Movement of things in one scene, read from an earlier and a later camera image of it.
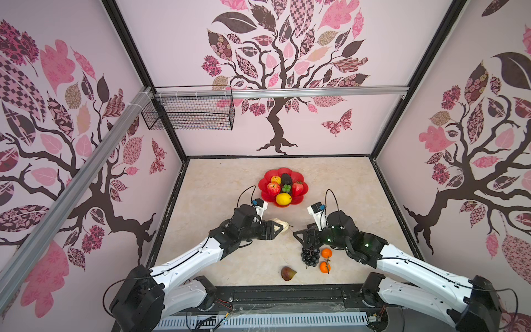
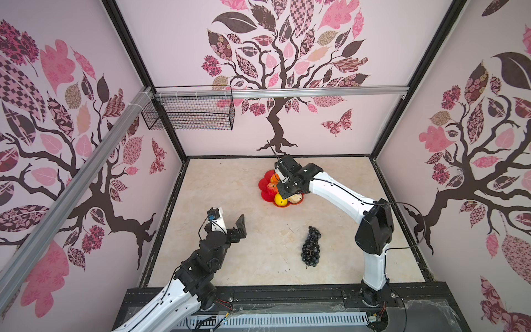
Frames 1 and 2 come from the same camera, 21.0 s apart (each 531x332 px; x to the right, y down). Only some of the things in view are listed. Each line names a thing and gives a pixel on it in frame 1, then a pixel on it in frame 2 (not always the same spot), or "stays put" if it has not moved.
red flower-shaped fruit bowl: (295, 177) stays put
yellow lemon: (283, 198) stays put
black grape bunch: (310, 256) stays put
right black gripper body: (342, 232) → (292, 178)
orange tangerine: (326, 252) → (275, 178)
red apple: (273, 188) stays put
